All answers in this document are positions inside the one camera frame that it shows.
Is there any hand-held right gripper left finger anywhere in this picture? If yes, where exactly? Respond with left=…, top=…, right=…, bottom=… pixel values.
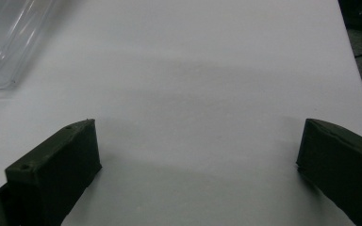
left=0, top=118, right=103, bottom=226

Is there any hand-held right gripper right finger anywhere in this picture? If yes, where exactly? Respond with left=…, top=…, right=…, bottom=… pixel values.
left=296, top=118, right=362, bottom=226

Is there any clear plastic container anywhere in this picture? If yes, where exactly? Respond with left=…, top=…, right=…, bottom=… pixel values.
left=0, top=0, right=59, bottom=92

